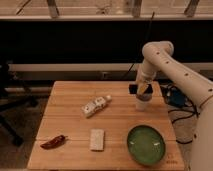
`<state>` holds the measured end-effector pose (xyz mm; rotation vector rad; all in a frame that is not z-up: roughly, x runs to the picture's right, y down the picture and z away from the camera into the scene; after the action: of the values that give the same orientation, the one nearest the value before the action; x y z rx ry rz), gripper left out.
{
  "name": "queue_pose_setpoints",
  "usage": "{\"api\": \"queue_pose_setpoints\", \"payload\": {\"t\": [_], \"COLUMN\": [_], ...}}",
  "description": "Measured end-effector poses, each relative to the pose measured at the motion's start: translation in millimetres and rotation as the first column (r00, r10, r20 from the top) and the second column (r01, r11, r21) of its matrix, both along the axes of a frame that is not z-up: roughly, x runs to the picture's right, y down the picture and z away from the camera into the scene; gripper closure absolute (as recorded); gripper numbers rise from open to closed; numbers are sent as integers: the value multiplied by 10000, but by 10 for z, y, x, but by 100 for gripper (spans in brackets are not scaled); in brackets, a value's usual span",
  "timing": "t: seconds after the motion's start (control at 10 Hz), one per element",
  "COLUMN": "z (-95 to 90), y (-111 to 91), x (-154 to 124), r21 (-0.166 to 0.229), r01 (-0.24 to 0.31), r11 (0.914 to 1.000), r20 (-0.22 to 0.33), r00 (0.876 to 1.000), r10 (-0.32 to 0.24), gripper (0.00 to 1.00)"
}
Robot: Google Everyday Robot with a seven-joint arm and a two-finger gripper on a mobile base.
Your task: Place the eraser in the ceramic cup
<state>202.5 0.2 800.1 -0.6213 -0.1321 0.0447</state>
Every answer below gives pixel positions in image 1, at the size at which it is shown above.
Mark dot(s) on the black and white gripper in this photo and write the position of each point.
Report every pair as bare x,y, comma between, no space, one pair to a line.
142,91

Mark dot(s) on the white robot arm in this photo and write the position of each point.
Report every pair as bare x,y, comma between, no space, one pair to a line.
158,57

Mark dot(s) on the white ceramic cup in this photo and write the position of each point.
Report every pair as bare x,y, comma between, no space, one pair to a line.
141,104

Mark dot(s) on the green ceramic bowl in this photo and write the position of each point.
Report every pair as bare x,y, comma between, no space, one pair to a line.
146,145

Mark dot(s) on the white rectangular eraser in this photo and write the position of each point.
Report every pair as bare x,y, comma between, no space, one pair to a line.
97,140

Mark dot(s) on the blue box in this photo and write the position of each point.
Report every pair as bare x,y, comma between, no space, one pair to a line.
177,99

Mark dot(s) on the white plastic bottle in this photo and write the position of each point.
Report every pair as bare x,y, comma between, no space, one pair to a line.
95,105

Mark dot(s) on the red chili pepper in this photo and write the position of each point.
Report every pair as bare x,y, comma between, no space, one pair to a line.
54,143

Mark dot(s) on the black office chair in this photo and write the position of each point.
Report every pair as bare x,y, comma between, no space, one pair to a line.
5,78

